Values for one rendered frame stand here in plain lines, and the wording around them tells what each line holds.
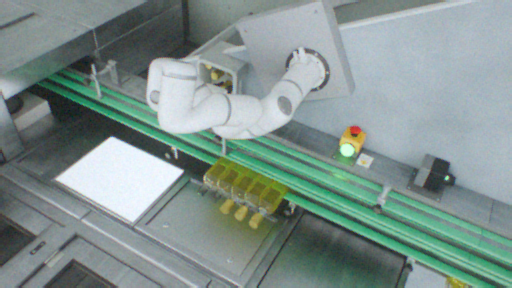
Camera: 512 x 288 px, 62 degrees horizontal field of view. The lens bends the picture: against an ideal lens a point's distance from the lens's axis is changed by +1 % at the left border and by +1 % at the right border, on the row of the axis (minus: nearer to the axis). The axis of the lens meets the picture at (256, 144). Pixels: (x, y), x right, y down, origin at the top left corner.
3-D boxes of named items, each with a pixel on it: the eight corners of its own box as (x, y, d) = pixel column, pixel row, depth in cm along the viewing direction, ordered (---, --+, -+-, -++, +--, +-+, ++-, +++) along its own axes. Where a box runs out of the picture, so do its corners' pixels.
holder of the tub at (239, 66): (211, 105, 183) (200, 114, 178) (210, 48, 165) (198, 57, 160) (245, 119, 177) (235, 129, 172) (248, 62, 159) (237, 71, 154)
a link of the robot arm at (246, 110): (234, 121, 105) (198, 141, 117) (298, 122, 122) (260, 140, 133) (226, 86, 107) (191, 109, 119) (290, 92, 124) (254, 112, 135)
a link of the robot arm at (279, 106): (311, 98, 127) (289, 127, 116) (280, 114, 136) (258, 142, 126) (292, 72, 125) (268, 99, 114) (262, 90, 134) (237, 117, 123)
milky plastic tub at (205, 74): (209, 95, 179) (197, 106, 174) (209, 48, 164) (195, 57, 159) (245, 109, 174) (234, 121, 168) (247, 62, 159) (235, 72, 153)
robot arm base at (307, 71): (283, 46, 140) (262, 67, 129) (318, 41, 133) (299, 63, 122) (295, 88, 147) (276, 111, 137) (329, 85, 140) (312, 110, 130)
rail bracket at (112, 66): (123, 78, 197) (86, 102, 182) (117, 45, 186) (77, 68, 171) (131, 81, 196) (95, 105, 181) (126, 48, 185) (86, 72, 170)
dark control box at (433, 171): (419, 168, 148) (413, 183, 142) (426, 152, 143) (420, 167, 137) (443, 178, 145) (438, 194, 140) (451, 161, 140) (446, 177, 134)
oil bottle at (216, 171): (231, 154, 174) (201, 186, 160) (232, 144, 170) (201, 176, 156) (243, 159, 172) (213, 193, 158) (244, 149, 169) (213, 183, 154)
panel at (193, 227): (112, 138, 195) (51, 184, 172) (111, 133, 193) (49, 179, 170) (287, 223, 165) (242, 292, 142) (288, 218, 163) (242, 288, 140)
